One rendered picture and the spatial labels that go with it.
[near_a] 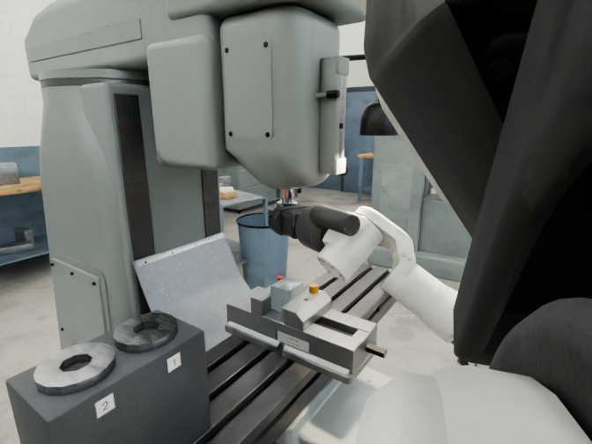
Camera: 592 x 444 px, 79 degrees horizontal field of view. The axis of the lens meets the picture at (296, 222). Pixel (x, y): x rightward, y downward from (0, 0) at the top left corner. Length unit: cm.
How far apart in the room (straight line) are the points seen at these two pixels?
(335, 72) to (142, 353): 55
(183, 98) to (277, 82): 22
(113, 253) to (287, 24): 67
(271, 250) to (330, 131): 241
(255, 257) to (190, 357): 251
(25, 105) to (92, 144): 398
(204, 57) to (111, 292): 63
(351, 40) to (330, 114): 741
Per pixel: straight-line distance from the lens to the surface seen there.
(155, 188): 101
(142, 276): 101
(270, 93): 68
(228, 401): 76
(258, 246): 303
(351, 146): 784
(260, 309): 85
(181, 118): 81
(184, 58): 81
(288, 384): 78
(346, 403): 91
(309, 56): 69
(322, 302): 85
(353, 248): 58
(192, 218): 110
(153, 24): 90
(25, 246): 440
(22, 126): 494
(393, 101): 17
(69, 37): 120
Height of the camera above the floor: 143
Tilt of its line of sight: 15 degrees down
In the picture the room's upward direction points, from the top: straight up
